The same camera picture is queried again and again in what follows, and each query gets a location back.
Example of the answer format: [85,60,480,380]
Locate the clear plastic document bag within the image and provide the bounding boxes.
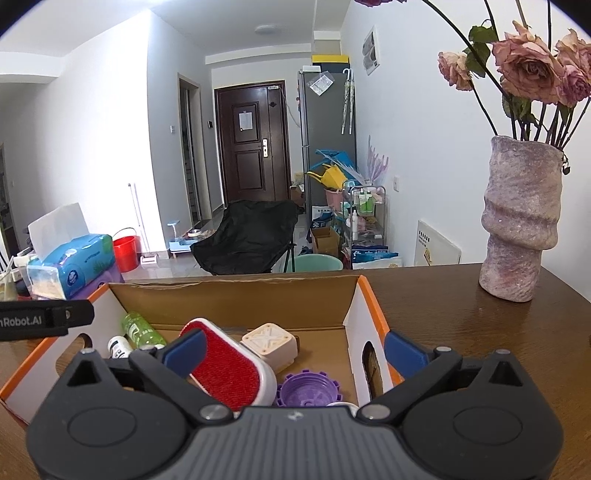
[308,74,334,97]

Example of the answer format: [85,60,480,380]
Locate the green spray bottle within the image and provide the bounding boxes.
[121,311,167,350]

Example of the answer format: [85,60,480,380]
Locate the blue packaged goods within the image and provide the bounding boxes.
[351,247,400,264]

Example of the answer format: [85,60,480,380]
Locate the purple tissue pack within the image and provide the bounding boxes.
[76,270,126,301]

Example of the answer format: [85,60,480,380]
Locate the green plastic basin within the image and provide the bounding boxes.
[293,254,344,273]

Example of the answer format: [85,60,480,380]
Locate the blue plastic rack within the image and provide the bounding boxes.
[309,148,356,171]

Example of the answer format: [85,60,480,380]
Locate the white folded umbrella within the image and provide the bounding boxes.
[341,68,356,134]

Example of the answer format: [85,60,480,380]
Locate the red plastic bucket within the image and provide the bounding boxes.
[112,227,139,273]

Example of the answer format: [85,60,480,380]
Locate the yellow watering can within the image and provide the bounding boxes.
[307,166,347,191]

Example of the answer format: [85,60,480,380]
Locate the metal storage cart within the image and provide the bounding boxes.
[344,181,387,259]

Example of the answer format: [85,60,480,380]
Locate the white printed bag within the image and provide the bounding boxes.
[353,256,402,269]

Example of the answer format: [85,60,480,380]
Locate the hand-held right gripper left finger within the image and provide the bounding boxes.
[65,330,234,422]

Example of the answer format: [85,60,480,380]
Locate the beige cube charger plug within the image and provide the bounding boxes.
[241,323,300,374]

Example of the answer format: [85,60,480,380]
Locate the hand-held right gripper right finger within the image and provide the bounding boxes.
[355,331,525,422]

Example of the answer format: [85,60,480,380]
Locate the mop pole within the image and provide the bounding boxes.
[128,182,158,265]

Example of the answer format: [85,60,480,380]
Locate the small cardboard box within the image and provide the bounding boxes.
[310,226,341,257]

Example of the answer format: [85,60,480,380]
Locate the red and white lint brush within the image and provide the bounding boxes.
[178,318,278,409]

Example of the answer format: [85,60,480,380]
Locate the grey refrigerator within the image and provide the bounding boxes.
[298,67,357,217]

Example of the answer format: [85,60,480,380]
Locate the dried pink roses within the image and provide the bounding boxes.
[355,0,591,148]

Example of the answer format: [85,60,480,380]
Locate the purple feather decoration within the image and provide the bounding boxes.
[365,136,390,185]

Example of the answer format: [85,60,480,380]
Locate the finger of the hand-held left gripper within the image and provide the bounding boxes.
[52,299,95,337]

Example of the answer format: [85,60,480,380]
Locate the purple bottle cap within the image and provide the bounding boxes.
[276,369,345,408]

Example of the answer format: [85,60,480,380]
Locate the dark brown entrance door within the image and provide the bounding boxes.
[215,83,291,208]

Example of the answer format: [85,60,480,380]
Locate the blue tissue pack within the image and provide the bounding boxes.
[26,202,115,301]

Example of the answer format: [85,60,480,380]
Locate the light blue pet feeder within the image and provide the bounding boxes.
[167,220,199,254]

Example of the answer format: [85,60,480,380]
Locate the black folding chair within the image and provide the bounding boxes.
[190,199,298,276]

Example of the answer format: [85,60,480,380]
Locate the red cardboard box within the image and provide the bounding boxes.
[0,274,402,425]

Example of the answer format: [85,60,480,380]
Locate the white spray bottle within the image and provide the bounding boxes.
[107,335,134,360]

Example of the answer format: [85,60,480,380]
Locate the glass cup with straw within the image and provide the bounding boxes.
[0,256,20,301]

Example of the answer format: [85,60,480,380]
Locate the yellow and black box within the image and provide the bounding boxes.
[311,54,350,70]

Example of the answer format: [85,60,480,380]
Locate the white wall panel box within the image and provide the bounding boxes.
[362,25,380,75]

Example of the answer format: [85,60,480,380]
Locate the white leaning board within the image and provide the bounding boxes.
[414,220,462,267]

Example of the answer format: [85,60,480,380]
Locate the pink textured vase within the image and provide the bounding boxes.
[479,135,565,303]

